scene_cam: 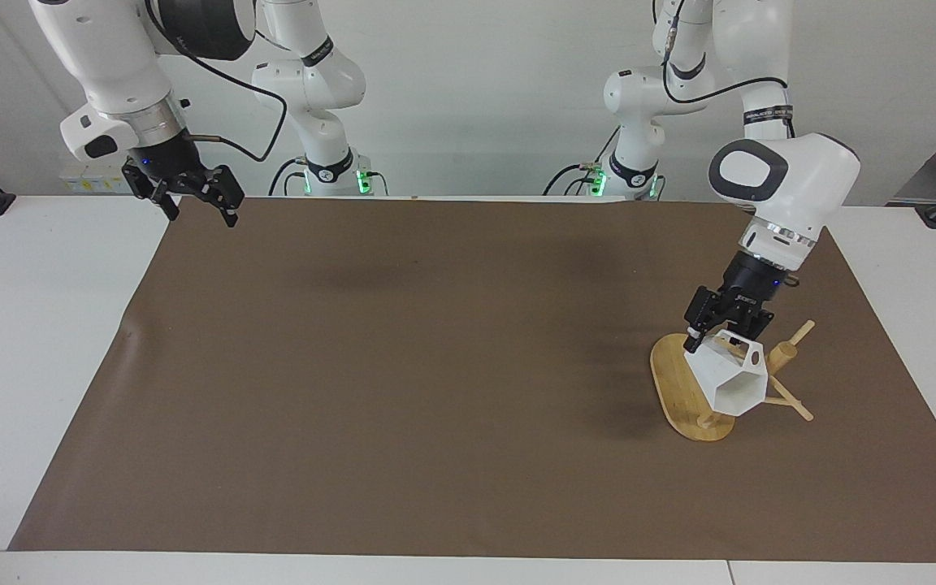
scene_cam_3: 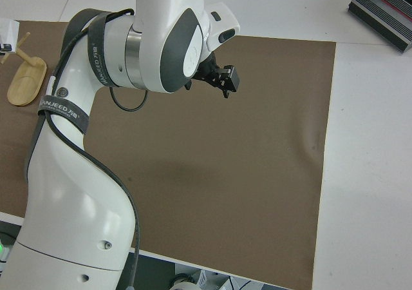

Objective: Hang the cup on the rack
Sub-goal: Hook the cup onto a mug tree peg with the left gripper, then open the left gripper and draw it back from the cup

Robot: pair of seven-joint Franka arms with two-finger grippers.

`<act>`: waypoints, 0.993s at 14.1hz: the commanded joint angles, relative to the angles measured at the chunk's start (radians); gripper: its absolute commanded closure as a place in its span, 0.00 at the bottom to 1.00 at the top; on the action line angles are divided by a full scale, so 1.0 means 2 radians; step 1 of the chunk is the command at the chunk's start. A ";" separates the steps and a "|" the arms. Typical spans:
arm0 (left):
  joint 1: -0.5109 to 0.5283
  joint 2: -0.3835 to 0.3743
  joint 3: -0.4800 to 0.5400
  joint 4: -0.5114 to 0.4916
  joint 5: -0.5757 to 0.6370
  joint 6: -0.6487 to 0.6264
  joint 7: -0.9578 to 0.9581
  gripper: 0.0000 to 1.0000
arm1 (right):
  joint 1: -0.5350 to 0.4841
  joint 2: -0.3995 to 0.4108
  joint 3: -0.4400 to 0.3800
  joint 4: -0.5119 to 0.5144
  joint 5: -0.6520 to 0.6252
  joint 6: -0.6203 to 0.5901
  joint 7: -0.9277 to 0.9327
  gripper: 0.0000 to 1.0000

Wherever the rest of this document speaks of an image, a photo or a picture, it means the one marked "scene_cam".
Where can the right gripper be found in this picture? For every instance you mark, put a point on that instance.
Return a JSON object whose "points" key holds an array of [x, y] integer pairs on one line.
{"points": [[166, 166]]}

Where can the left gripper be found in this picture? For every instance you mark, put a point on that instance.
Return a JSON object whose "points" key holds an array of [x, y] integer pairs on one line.
{"points": [[748, 292]]}

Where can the white hexagonal cup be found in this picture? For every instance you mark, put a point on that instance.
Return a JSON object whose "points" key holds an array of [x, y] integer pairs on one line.
{"points": [[728, 378]]}

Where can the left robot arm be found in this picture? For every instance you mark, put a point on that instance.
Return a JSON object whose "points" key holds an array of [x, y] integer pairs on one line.
{"points": [[809, 175]]}

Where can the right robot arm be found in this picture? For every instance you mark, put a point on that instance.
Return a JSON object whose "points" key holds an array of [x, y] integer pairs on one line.
{"points": [[114, 73]]}

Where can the wooden cup rack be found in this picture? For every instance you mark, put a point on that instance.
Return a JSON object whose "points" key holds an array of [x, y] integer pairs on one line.
{"points": [[675, 382]]}

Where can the white power strip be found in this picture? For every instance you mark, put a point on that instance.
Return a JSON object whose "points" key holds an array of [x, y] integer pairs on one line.
{"points": [[90, 179]]}

